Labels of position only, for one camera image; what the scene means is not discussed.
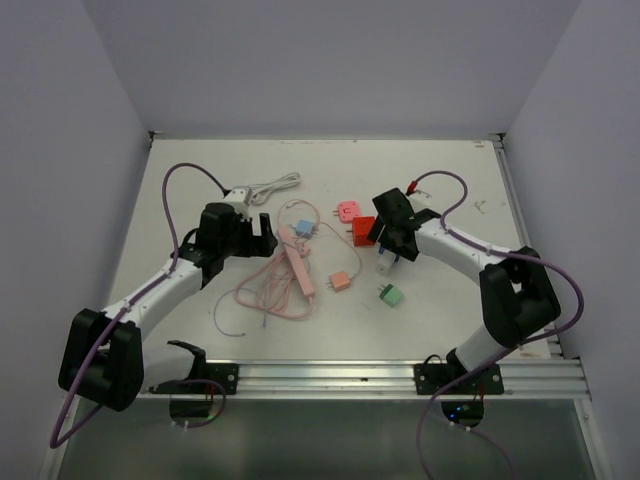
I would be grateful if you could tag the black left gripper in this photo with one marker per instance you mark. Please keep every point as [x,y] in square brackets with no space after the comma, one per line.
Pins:
[256,245]

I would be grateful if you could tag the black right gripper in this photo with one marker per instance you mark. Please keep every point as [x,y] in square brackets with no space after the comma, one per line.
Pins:
[387,242]

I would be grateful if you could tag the red cube socket adapter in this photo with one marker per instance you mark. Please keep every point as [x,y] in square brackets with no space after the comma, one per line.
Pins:
[360,229]

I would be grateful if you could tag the pink power strip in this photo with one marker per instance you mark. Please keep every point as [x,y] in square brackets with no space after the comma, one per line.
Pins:
[293,253]

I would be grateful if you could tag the white rectangular charger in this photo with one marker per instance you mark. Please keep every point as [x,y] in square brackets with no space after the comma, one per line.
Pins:
[384,266]

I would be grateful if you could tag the pink socket adapter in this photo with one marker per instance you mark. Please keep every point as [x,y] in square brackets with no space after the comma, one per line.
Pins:
[347,211]

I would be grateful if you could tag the blue charger plug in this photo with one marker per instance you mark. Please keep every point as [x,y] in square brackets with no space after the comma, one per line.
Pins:
[304,229]

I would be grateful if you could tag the orange charger plug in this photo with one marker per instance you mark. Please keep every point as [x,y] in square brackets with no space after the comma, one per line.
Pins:
[339,281]

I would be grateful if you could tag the green plug adapter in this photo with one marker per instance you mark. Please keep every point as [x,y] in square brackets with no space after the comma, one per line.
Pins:
[390,295]

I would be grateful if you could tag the blue cube socket adapter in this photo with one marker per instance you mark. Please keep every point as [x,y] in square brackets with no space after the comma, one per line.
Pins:
[387,254]

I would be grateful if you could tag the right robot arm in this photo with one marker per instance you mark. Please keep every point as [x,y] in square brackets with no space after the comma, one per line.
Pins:
[517,298]

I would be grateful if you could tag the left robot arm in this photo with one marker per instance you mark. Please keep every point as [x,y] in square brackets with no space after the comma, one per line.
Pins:
[104,359]

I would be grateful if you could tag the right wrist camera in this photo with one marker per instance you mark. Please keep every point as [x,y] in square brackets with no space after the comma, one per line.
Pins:
[418,199]

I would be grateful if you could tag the aluminium side rail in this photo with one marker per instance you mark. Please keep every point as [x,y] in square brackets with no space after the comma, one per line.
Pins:
[497,140]

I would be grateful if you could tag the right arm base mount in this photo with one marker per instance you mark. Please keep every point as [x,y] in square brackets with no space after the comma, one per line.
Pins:
[450,377]

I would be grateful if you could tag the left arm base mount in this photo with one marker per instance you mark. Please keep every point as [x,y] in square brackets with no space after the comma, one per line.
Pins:
[200,385]

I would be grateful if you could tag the aluminium front rail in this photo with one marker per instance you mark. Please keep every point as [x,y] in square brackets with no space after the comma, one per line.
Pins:
[536,379]

